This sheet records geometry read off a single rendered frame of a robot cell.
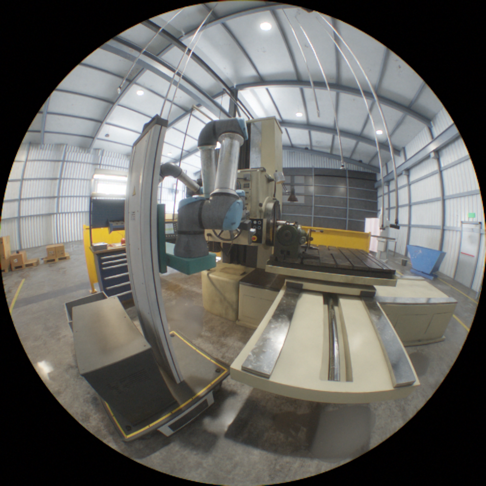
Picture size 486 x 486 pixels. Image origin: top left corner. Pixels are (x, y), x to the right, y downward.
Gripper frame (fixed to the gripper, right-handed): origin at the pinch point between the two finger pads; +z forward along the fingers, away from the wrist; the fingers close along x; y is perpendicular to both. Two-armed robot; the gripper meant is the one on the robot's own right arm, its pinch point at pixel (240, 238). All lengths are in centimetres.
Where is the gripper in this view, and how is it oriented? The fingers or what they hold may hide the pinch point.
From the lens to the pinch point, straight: 102.9
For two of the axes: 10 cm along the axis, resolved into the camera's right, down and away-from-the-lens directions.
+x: 8.8, 2.3, -4.2
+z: 0.4, 8.4, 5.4
